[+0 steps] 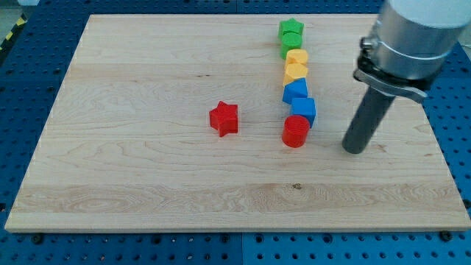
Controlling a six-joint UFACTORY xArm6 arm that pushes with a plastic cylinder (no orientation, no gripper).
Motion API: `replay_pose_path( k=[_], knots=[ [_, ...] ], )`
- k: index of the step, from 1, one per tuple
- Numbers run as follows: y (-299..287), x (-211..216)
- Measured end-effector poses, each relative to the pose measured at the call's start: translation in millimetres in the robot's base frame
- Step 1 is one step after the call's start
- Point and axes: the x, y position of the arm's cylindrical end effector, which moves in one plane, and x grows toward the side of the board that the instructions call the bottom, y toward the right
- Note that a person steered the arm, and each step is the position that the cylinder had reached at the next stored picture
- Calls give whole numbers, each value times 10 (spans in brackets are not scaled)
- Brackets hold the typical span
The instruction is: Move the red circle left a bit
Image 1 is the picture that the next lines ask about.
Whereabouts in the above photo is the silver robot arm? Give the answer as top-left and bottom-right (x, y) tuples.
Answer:
(353, 0), (470, 103)

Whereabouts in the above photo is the red star block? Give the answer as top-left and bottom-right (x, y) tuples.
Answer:
(209, 101), (238, 137)

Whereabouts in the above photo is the red cylinder block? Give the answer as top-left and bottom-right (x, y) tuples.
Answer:
(282, 115), (310, 148)

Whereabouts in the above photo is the wooden board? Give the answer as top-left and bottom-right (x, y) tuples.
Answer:
(5, 15), (470, 233)

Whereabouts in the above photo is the blue cube block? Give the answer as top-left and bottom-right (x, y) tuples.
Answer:
(290, 97), (316, 128)

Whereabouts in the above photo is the blue triangular block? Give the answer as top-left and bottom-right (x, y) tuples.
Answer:
(282, 78), (308, 104)

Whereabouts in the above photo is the yellow pentagon block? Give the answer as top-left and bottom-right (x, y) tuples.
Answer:
(283, 63), (308, 86)

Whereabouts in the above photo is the yellow hexagon block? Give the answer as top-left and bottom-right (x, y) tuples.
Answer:
(285, 49), (309, 67)

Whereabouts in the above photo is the green cylinder block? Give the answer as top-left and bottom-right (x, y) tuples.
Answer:
(280, 32), (302, 60)

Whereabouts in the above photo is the green star block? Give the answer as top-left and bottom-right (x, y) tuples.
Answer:
(277, 18), (304, 40)

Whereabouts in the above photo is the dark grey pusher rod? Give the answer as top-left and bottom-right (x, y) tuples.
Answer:
(342, 87), (395, 154)

